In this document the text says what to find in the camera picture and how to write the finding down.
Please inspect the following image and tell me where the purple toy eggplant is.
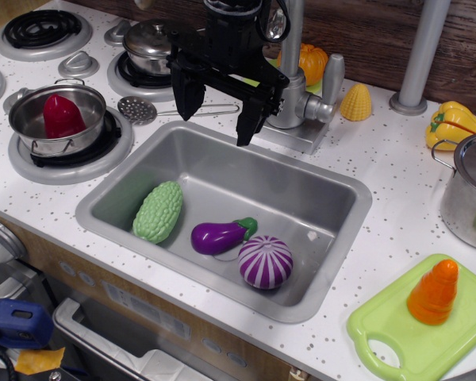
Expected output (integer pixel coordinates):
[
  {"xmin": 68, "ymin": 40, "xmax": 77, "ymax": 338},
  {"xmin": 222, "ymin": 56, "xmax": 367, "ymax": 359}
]
[{"xmin": 190, "ymin": 217, "xmax": 258, "ymax": 256}]

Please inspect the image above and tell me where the large steel pot right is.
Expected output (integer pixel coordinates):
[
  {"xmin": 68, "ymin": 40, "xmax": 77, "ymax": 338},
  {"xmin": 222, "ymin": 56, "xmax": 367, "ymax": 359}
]
[{"xmin": 432, "ymin": 134, "xmax": 476, "ymax": 248}]

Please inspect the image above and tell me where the yellow tape piece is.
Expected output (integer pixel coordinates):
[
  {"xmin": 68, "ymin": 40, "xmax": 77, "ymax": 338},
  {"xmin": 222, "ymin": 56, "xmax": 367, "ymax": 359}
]
[{"xmin": 14, "ymin": 347, "xmax": 66, "ymax": 375}]

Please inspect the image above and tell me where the grey stove knob upper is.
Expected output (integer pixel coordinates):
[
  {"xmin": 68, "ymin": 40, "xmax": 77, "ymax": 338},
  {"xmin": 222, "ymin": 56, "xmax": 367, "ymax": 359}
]
[{"xmin": 58, "ymin": 51, "xmax": 100, "ymax": 79}]

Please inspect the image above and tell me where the grey stove knob rear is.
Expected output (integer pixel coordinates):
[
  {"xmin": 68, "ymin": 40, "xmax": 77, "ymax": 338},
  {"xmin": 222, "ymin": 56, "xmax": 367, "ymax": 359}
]
[{"xmin": 104, "ymin": 20, "xmax": 132, "ymax": 47}]

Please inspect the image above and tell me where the yellow toy bell pepper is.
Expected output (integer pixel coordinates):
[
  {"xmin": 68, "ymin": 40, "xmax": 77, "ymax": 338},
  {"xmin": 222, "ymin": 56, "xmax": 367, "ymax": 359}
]
[{"xmin": 425, "ymin": 101, "xmax": 476, "ymax": 151}]

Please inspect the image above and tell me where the rear right stove burner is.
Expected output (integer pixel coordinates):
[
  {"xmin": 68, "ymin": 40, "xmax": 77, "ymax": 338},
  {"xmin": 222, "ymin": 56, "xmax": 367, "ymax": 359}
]
[{"xmin": 107, "ymin": 52, "xmax": 175, "ymax": 102}]

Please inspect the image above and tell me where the purple striped toy onion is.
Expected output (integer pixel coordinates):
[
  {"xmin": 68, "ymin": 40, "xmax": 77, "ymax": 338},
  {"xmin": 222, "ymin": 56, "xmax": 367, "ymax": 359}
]
[{"xmin": 238, "ymin": 236, "xmax": 294, "ymax": 290}]

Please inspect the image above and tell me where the red toy pepper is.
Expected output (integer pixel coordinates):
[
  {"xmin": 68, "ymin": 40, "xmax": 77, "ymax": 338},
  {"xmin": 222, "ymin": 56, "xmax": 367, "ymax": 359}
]
[{"xmin": 43, "ymin": 94, "xmax": 86, "ymax": 139}]

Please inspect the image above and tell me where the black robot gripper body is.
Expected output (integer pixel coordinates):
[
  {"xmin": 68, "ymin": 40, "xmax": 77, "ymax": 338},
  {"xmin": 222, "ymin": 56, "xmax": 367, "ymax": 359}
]
[{"xmin": 167, "ymin": 1, "xmax": 290, "ymax": 115}]

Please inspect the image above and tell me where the orange toy pumpkin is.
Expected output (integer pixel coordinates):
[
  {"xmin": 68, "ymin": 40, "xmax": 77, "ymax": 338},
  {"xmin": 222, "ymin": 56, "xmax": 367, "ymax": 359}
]
[{"xmin": 298, "ymin": 43, "xmax": 328, "ymax": 87}]

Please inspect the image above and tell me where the steel pot front left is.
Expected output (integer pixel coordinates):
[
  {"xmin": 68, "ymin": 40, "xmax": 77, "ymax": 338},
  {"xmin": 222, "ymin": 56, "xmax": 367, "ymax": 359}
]
[{"xmin": 9, "ymin": 83, "xmax": 106, "ymax": 157}]

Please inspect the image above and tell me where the yellow toy corn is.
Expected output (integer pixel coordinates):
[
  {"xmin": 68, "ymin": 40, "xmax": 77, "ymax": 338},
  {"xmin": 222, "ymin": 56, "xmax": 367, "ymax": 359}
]
[{"xmin": 340, "ymin": 83, "xmax": 372, "ymax": 121}]

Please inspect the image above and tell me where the green toy plate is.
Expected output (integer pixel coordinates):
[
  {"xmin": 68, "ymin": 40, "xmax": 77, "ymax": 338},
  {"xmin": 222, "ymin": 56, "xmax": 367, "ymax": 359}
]
[{"xmin": 305, "ymin": 79, "xmax": 323, "ymax": 94}]

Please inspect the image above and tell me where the green toy cutting board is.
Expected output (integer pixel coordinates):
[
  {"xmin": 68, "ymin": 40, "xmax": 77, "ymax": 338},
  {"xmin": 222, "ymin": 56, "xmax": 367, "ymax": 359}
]
[{"xmin": 347, "ymin": 254, "xmax": 476, "ymax": 380}]

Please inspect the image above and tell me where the green toy bitter gourd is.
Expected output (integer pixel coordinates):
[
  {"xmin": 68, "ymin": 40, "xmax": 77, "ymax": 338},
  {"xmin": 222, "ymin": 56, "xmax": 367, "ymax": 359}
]
[{"xmin": 132, "ymin": 181, "xmax": 183, "ymax": 244}]

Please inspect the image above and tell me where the grey stove knob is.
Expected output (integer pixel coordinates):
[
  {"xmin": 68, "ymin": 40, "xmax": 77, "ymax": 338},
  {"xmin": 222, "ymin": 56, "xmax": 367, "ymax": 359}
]
[
  {"xmin": 104, "ymin": 20, "xmax": 132, "ymax": 47},
  {"xmin": 58, "ymin": 51, "xmax": 100, "ymax": 79}
]

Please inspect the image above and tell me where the silver toy faucet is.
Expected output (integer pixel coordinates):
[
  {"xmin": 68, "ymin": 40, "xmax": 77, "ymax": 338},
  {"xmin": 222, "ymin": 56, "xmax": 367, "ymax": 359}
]
[{"xmin": 257, "ymin": 1, "xmax": 345, "ymax": 155}]

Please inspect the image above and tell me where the blue clamp handle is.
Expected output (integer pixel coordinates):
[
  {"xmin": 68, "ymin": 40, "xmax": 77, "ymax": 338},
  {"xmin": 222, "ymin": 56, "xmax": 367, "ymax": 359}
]
[{"xmin": 0, "ymin": 298, "xmax": 54, "ymax": 349}]

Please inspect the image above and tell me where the grey vertical post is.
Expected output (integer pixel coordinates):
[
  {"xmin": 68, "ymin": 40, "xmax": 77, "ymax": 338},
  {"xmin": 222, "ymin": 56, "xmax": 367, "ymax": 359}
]
[{"xmin": 390, "ymin": 0, "xmax": 451, "ymax": 116}]

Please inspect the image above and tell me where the grey oven door handle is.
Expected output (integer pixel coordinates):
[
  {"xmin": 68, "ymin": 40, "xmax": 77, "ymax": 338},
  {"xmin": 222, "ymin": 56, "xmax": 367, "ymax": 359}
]
[{"xmin": 52, "ymin": 298, "xmax": 208, "ymax": 380}]

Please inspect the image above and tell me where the grey toy sink basin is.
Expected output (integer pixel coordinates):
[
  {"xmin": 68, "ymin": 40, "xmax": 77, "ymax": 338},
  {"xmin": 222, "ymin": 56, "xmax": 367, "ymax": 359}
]
[{"xmin": 75, "ymin": 121, "xmax": 372, "ymax": 323}]

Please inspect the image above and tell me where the rear left stove burner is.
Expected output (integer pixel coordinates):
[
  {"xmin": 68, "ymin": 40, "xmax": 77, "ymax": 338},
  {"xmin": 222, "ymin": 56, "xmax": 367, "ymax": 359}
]
[{"xmin": 0, "ymin": 10, "xmax": 93, "ymax": 62}]

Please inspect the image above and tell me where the orange toy carrot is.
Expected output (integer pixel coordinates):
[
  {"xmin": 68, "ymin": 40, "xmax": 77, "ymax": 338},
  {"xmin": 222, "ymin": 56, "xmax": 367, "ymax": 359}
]
[{"xmin": 406, "ymin": 259, "xmax": 459, "ymax": 325}]

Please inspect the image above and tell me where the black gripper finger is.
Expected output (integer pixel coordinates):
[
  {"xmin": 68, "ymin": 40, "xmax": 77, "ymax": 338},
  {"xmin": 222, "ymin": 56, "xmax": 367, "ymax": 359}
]
[
  {"xmin": 236, "ymin": 99, "xmax": 269, "ymax": 147},
  {"xmin": 171, "ymin": 63, "xmax": 205, "ymax": 121}
]

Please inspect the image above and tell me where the lidded steel pot rear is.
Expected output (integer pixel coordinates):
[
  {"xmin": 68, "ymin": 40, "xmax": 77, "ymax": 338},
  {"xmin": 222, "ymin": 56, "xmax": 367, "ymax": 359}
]
[{"xmin": 122, "ymin": 19, "xmax": 171, "ymax": 76}]

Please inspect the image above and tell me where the steel slotted skimmer spoon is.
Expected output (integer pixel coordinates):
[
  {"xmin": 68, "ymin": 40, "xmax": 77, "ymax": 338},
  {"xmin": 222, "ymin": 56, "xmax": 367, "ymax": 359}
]
[{"xmin": 117, "ymin": 96, "xmax": 240, "ymax": 125}]

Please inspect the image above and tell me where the front stove burner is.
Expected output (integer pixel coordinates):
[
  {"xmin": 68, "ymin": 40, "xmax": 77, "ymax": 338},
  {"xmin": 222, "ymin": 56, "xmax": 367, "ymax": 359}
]
[{"xmin": 8, "ymin": 107, "xmax": 134, "ymax": 185}]

